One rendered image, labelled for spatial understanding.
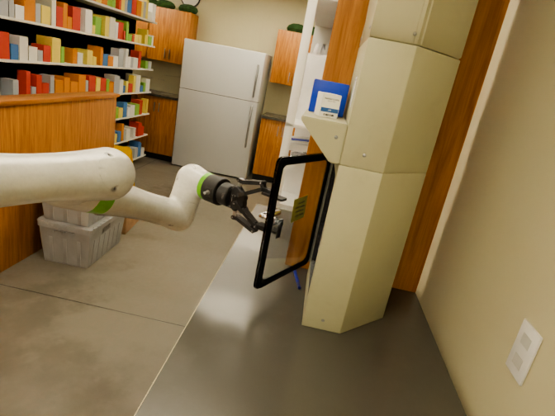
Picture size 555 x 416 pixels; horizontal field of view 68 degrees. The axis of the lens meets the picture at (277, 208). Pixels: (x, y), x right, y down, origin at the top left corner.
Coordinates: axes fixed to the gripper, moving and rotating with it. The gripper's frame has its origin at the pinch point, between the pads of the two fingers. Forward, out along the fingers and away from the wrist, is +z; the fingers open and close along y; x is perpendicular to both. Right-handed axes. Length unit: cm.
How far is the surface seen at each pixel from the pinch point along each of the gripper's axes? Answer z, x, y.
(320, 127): 14.3, -9.4, 29.3
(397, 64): 27, -3, 47
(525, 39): 46, 36, 60
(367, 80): 21.6, -5.4, 41.9
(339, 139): 18.8, -7.0, 27.4
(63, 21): -325, 117, 46
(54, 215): -208, 48, -84
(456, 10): 33, 10, 61
